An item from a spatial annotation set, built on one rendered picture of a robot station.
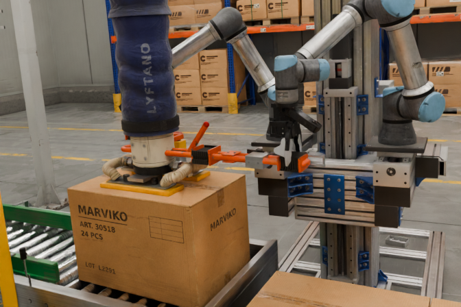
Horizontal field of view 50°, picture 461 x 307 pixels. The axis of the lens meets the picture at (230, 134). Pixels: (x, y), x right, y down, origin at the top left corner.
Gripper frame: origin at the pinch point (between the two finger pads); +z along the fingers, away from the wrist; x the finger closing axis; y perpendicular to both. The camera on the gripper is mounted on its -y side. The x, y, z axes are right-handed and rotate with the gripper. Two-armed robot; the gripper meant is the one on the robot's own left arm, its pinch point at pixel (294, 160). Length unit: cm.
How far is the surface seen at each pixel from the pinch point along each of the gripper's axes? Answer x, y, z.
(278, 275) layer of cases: -17, 16, 54
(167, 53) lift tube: 0, 50, -37
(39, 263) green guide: 27, 103, 45
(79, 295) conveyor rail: 35, 73, 49
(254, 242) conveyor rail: -32, 34, 48
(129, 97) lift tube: 11, 61, -22
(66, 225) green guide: -17, 137, 50
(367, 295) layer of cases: -16, -20, 53
